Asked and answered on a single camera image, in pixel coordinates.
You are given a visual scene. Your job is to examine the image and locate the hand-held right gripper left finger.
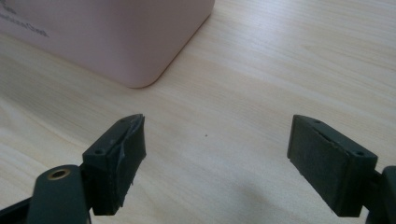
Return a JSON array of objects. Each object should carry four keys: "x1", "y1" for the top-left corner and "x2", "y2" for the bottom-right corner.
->
[{"x1": 81, "y1": 113, "x2": 148, "y2": 217}]

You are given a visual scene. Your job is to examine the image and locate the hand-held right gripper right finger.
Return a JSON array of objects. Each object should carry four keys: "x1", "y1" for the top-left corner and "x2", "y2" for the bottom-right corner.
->
[{"x1": 287, "y1": 114, "x2": 379, "y2": 218}]

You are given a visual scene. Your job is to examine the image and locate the pink plastic storage box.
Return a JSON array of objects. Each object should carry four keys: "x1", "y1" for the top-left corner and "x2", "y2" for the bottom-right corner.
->
[{"x1": 0, "y1": 0, "x2": 217, "y2": 90}]

